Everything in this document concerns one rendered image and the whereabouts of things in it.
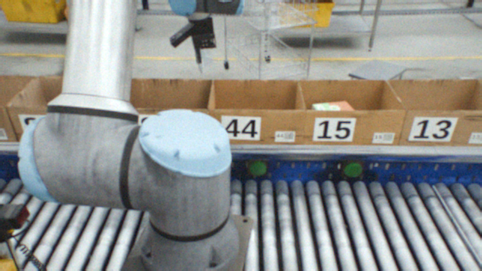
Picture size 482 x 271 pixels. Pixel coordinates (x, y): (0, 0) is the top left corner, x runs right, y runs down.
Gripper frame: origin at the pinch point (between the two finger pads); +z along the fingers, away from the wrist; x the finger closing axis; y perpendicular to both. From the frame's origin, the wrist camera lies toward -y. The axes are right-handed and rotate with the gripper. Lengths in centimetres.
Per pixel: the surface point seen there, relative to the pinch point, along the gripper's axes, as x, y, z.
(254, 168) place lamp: -20.9, 14.7, 39.3
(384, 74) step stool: 123, 159, 105
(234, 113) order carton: -9.2, 10.6, 17.9
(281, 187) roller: -28, 24, 46
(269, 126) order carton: -13.3, 23.8, 25.0
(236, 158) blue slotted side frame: -17.0, 8.5, 35.1
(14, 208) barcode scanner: -55, -58, 2
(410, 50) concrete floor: 261, 276, 174
